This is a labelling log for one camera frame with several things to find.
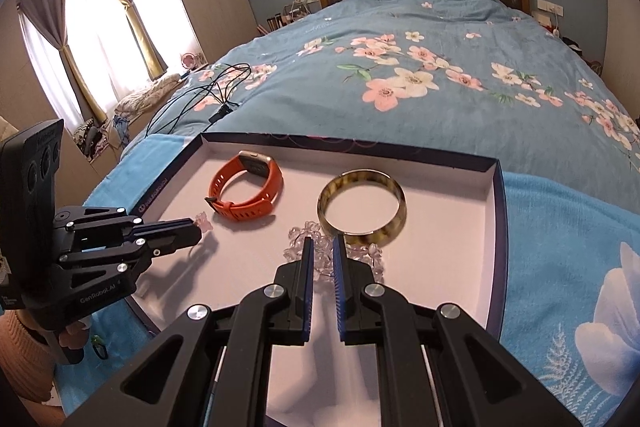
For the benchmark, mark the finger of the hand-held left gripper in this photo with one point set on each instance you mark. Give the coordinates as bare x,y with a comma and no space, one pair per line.
165,225
175,243

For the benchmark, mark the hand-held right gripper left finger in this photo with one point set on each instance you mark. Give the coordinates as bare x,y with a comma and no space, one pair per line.
306,287

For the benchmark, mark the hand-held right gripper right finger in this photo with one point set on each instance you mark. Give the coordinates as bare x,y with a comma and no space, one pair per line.
340,287

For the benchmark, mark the pink butterfly charm keyring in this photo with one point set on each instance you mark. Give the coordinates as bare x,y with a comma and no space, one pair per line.
205,222

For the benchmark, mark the shallow white box tray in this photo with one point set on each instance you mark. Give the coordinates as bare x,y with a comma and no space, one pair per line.
440,217

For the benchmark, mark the person's left forearm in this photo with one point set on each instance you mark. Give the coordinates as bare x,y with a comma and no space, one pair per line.
25,357

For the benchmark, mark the person's left hand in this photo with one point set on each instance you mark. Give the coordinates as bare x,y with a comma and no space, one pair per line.
79,329

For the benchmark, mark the tortoiseshell bangle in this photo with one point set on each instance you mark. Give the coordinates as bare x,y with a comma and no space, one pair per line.
367,238

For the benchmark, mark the orange smartwatch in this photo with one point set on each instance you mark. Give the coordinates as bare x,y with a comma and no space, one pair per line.
250,212

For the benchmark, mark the pile of clothes by window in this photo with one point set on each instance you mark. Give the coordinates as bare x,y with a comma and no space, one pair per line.
100,137

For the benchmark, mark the folded floral quilt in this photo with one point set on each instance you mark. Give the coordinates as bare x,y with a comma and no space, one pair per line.
150,94

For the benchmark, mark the small pink round ornament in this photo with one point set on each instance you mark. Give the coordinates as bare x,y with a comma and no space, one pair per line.
189,61

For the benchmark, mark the blue floral duvet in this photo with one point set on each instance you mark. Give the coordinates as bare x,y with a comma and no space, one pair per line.
450,117

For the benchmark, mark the light blue flower towel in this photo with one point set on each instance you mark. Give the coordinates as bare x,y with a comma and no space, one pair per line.
550,232

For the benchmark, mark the cosmetics on bedside table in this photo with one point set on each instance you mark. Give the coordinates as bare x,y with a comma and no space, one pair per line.
285,19

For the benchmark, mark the dark clothes beside bed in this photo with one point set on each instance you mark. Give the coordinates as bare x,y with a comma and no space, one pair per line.
580,49

